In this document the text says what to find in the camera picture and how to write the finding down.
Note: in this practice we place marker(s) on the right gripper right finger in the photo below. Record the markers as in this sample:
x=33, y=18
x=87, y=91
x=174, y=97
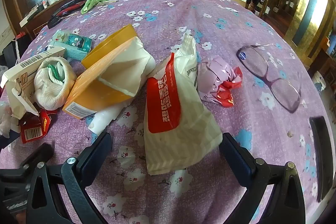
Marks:
x=286, y=202

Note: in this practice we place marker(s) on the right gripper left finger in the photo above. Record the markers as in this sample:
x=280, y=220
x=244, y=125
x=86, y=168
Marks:
x=33, y=188

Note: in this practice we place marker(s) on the dark red snack packet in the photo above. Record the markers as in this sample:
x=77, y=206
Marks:
x=34, y=127

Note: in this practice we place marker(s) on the white plastic bottle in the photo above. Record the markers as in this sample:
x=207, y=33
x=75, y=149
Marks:
x=104, y=117

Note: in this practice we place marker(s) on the white plastic bag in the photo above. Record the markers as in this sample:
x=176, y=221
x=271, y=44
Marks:
x=5, y=119

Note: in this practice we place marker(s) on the striped paper bag red label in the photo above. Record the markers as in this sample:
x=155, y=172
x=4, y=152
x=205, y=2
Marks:
x=179, y=130

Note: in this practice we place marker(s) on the white barcode medicine box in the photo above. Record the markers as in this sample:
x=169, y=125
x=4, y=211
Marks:
x=19, y=82

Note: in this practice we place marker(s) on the white sock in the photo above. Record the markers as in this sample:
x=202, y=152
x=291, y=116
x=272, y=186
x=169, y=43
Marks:
x=53, y=82

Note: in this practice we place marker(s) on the pink red wrapper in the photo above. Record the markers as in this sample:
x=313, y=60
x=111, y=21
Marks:
x=215, y=80

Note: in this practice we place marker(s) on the teal cartoon tissue pack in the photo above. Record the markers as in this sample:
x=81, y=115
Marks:
x=76, y=47

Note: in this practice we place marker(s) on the purple floral tablecloth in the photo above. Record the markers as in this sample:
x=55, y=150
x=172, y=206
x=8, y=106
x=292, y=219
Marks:
x=208, y=191

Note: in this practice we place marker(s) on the black key fob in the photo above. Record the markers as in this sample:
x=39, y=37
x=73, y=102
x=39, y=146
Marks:
x=55, y=20

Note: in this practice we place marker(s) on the black red tools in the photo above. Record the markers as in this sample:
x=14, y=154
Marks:
x=68, y=7

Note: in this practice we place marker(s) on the green cloth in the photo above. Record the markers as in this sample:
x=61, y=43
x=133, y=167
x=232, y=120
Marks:
x=89, y=4

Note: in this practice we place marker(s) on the purple frame eyeglasses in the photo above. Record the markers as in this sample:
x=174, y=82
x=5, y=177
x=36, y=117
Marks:
x=286, y=91

